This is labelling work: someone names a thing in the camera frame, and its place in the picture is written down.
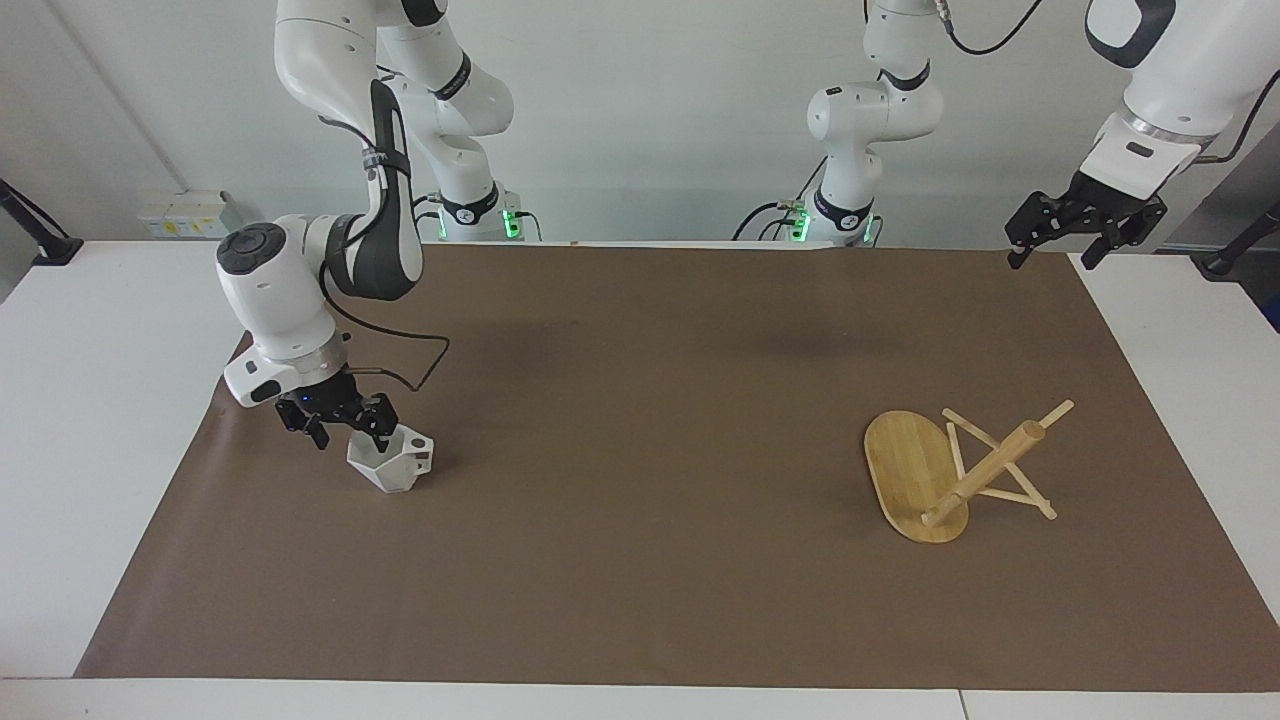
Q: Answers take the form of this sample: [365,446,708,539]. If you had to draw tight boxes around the black cable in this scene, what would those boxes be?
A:
[318,255,452,393]
[732,155,831,242]
[1194,68,1280,167]
[936,0,1045,57]

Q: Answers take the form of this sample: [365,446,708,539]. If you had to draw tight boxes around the wooden cup rack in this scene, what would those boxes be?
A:
[864,399,1077,545]

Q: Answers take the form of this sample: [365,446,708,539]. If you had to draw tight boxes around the white faceted cup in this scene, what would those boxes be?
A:
[346,424,436,494]

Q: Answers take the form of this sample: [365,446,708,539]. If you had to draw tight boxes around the black stand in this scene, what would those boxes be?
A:
[1198,198,1280,279]
[0,178,85,267]

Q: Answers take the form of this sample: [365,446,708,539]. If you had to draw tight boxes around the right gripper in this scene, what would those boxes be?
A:
[275,368,400,453]

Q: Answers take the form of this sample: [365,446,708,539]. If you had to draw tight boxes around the white wall socket box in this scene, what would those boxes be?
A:
[137,189,244,240]

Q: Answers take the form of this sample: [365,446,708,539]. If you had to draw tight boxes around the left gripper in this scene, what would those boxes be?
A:
[1005,171,1169,271]

